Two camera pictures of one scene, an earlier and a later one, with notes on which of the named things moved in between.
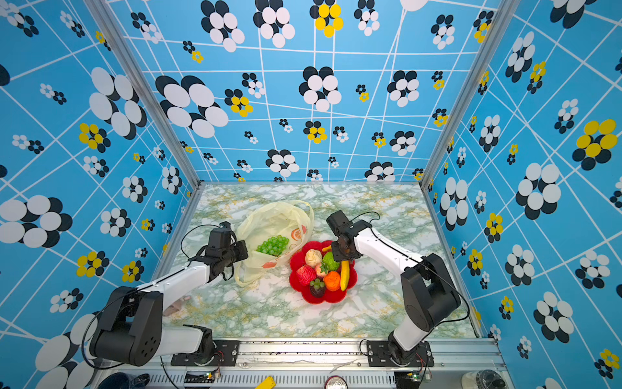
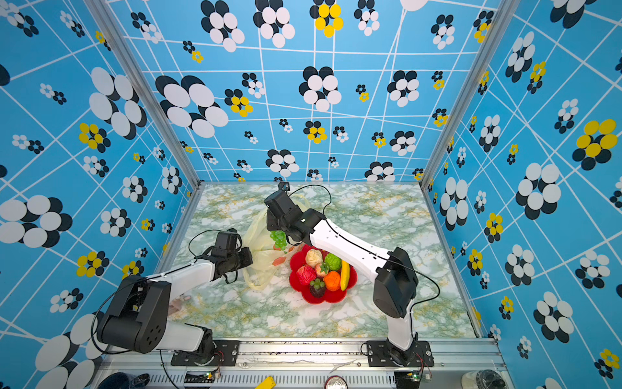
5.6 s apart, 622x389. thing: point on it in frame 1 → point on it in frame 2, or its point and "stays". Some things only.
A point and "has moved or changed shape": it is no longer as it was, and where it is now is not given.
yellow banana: x=344 y=275 stays
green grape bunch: x=274 y=245 has moved or changed shape
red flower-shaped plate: x=298 y=258 stays
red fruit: x=305 y=275 stays
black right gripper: x=337 y=255 → x=272 y=222
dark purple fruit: x=317 y=288 stays
